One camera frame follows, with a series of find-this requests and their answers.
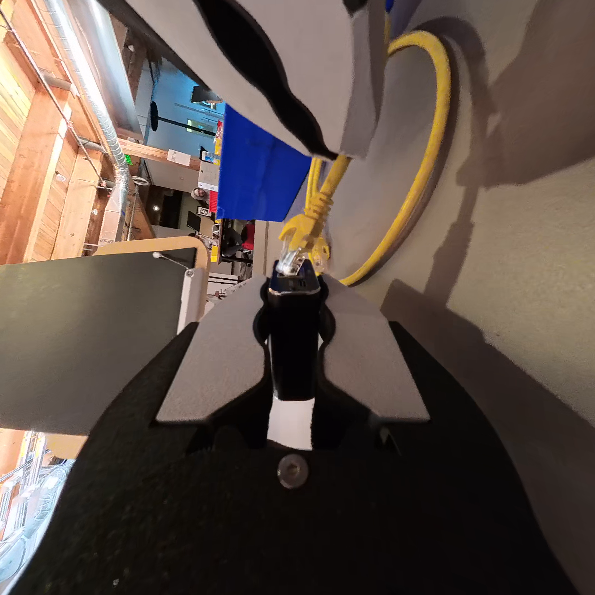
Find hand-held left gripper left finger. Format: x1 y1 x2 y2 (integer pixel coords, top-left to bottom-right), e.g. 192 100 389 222
155 274 272 449

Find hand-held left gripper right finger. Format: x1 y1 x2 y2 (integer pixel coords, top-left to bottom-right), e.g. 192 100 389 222
311 273 430 450

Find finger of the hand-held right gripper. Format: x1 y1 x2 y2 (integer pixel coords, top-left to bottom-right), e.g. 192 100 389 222
214 0 387 162
125 0 337 162

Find black ethernet splitter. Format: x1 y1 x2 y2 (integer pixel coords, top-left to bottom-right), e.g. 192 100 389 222
267 260 324 401

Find yellow ethernet cable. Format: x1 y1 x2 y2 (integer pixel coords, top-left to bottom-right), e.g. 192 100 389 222
278 30 452 286

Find blue plastic bin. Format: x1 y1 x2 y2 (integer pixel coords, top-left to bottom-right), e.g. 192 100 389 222
216 104 313 223

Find white mounting bar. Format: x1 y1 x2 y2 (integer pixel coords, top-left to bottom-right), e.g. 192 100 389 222
178 267 207 335

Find black panel wooden board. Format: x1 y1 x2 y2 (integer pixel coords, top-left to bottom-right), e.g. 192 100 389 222
0 235 210 436

